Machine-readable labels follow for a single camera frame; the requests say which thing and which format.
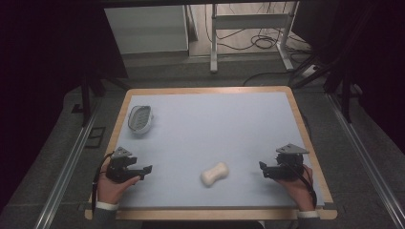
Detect white power strip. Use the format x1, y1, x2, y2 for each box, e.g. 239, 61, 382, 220
300, 64, 318, 79

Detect aluminium rail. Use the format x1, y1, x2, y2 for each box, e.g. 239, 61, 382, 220
33, 103, 100, 229
327, 93, 405, 229

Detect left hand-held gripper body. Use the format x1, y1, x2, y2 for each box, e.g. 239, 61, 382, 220
105, 146, 139, 184

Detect white soap bar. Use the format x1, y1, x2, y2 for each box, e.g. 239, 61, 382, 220
200, 161, 230, 188

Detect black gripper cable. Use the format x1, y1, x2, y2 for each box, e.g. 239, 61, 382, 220
91, 152, 115, 220
283, 161, 318, 209

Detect person's left hand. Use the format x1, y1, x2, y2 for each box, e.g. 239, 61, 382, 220
96, 157, 141, 205

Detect grey mesh basket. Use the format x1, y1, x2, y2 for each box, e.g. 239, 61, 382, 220
127, 105, 155, 135

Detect white cabinet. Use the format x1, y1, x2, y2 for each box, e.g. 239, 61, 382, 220
104, 5, 190, 55

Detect white desk frame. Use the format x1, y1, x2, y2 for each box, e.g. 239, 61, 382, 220
209, 1, 301, 73

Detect black metal stand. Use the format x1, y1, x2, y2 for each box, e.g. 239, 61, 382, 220
288, 44, 355, 124
79, 61, 132, 128

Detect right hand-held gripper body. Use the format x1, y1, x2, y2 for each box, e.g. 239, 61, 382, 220
269, 143, 310, 182

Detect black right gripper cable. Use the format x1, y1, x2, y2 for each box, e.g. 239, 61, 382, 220
283, 161, 318, 209

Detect black floor cables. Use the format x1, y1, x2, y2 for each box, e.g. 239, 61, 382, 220
203, 2, 313, 88

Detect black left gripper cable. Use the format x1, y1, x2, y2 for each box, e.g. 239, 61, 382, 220
91, 152, 115, 220

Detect dark curtain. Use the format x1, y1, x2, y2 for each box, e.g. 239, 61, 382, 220
0, 0, 129, 214
291, 0, 405, 154

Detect light blue table mat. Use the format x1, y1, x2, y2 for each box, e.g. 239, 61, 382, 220
116, 92, 326, 209

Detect wooden table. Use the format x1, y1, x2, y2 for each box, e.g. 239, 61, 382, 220
84, 85, 338, 221

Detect person's right hand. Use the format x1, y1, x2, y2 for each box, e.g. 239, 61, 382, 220
274, 164, 315, 213

